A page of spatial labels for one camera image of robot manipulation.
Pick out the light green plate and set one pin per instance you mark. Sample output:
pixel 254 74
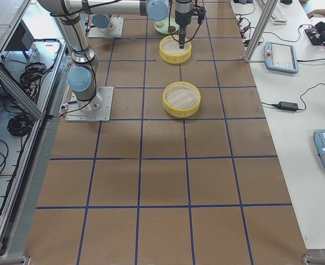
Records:
pixel 162 26

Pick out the brown steamed bun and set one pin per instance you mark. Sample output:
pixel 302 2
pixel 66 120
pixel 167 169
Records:
pixel 172 28

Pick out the aluminium frame post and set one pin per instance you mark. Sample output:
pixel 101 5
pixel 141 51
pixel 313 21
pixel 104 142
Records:
pixel 261 24

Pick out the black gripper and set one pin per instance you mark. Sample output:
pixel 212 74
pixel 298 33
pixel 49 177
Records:
pixel 182 18

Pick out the teach pendant far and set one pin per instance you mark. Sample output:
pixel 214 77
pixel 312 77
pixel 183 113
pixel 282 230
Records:
pixel 280 57

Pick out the yellow bamboo steamer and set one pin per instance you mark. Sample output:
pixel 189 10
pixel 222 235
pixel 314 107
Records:
pixel 181 99
pixel 170 51

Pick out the black power adapter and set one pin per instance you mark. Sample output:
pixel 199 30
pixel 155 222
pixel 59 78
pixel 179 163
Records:
pixel 289 106

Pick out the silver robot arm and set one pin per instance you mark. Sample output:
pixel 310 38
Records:
pixel 158 11
pixel 82 77

